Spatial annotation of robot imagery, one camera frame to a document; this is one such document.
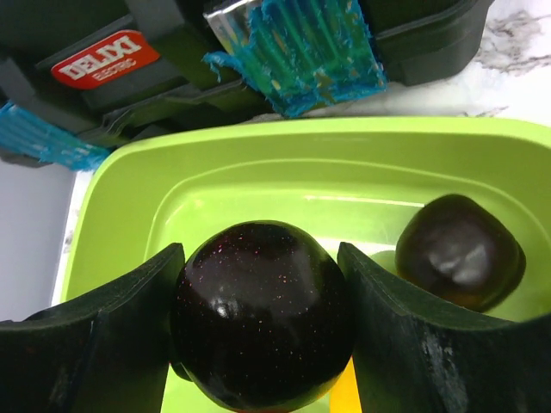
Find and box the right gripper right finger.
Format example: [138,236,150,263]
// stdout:
[337,243,550,412]

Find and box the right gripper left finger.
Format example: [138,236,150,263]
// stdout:
[1,243,184,412]

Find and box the dark brown fake fruit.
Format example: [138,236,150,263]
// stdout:
[394,194,526,312]

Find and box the dark fake eggplant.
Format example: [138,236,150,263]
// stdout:
[170,220,356,412]

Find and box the yellow fake mango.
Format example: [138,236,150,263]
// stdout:
[330,358,362,413]

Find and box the green plastic basin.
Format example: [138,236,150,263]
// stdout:
[62,117,550,322]

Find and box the black plastic toolbox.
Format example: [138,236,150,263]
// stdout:
[1,1,490,170]

